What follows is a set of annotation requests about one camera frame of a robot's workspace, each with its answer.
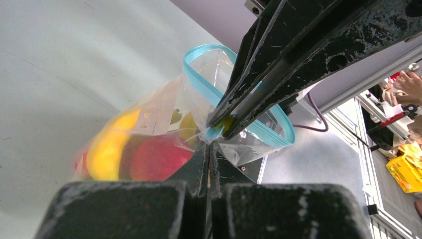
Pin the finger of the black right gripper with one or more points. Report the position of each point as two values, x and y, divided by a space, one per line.
283 35
358 29

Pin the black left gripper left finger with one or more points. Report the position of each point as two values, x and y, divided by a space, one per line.
172 209

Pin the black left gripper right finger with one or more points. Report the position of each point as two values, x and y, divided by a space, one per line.
242 209

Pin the red round fruit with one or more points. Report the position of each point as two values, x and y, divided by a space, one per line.
158 158

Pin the clear zip bag blue zipper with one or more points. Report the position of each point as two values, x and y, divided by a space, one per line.
158 134

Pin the yellow banana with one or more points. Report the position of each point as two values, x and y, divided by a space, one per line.
188 130

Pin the yellow green fruit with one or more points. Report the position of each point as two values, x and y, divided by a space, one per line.
105 152

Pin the bystander hand in background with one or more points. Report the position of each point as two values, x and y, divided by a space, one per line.
410 83

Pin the yellow crate outside cell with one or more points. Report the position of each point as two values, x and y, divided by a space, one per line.
407 173

